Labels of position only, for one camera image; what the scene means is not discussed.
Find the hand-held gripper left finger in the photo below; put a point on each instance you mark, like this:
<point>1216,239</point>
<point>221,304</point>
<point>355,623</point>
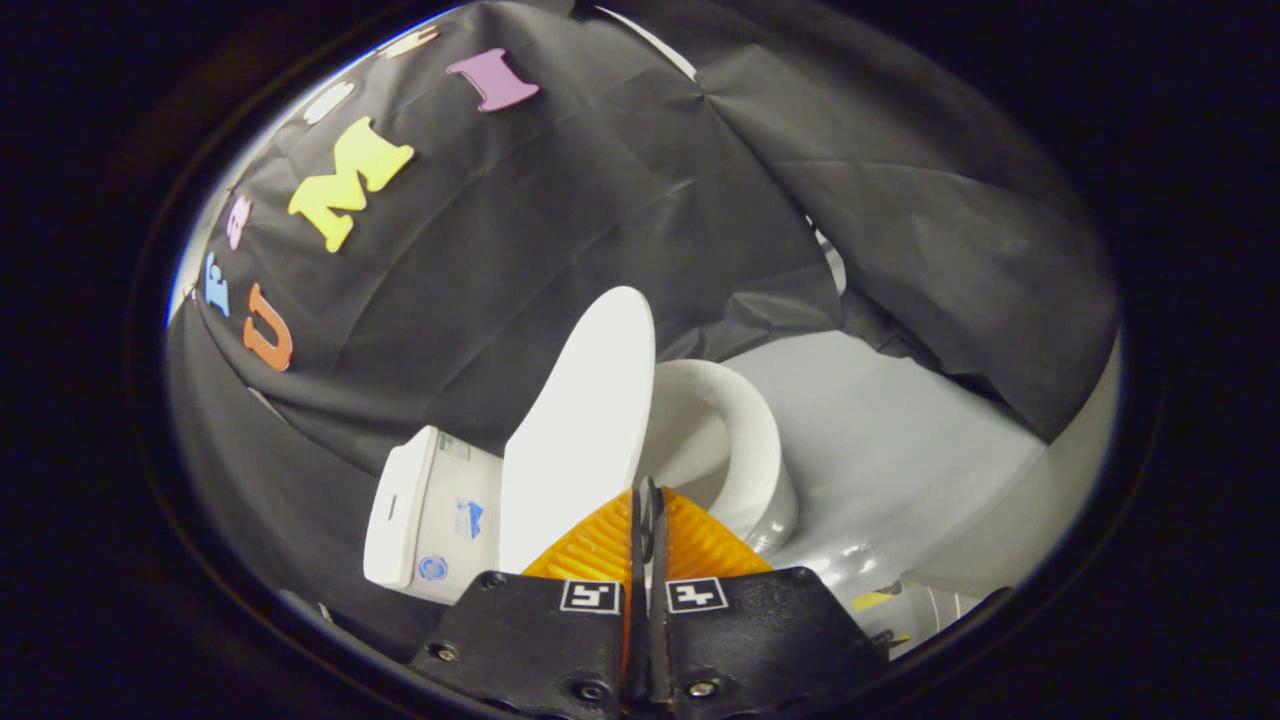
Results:
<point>540,640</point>

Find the white toilet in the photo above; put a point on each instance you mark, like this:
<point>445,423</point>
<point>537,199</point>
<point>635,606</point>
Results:
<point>430,510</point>

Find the white toilet lid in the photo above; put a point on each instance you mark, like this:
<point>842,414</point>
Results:
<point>585,420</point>

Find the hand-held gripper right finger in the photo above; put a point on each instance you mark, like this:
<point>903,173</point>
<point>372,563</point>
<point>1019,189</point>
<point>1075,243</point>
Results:
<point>760,640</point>

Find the black backdrop cloth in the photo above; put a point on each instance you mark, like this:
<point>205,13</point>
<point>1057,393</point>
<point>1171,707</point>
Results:
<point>600,200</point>

